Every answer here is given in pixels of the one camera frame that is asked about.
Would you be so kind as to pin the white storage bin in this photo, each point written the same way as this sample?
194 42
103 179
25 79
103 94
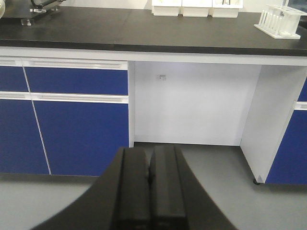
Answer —
196 8
225 8
166 7

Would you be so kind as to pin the white middle storage bin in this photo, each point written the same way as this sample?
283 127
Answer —
196 8

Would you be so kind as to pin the white test tube rack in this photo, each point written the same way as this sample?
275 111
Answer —
280 22

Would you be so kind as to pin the white left storage bin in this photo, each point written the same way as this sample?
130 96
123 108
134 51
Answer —
166 7

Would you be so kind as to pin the blue and white lab cabinet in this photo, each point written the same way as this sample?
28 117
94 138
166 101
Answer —
65 112

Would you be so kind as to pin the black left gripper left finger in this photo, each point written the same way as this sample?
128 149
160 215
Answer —
118 200

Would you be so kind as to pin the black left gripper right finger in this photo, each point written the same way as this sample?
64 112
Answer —
178 201

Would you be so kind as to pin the white right storage bin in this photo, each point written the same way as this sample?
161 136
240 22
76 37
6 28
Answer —
225 8

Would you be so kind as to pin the black metal stand base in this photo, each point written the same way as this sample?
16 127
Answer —
27 10

